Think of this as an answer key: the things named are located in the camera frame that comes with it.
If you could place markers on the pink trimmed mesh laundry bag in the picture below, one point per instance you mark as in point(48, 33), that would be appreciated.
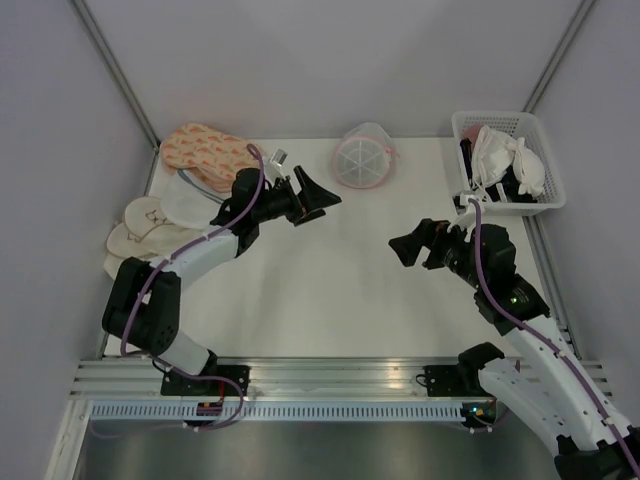
point(365, 157)

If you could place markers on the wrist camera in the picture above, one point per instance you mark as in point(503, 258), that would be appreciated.
point(275, 165)
point(470, 211)

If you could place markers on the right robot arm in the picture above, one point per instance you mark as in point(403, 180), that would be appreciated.
point(587, 437)

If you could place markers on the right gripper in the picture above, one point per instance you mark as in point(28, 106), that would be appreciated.
point(408, 246)

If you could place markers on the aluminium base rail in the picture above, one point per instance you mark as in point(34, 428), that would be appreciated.
point(375, 379)

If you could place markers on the white blue trimmed mesh bag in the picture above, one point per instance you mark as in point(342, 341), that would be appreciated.
point(189, 203)

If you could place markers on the orange patterned laundry bags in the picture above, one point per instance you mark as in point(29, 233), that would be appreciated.
point(214, 157)

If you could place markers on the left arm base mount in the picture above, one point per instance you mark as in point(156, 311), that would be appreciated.
point(174, 384)

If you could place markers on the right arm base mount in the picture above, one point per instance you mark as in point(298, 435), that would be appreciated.
point(451, 381)

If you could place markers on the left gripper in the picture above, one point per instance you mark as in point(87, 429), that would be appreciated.
point(312, 197)

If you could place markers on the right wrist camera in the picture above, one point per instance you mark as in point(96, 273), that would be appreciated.
point(470, 211)

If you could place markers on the white bra in basket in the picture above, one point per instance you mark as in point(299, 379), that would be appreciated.
point(495, 154)

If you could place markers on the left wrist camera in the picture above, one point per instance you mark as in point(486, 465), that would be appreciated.
point(275, 165)

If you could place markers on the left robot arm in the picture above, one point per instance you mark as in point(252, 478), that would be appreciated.
point(143, 309)

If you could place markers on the white slotted cable duct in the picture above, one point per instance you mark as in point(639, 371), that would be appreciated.
point(164, 410)

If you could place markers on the beige round laundry bags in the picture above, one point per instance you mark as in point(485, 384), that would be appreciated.
point(144, 233)

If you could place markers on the white plastic basket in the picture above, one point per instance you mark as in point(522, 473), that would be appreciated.
point(505, 201)

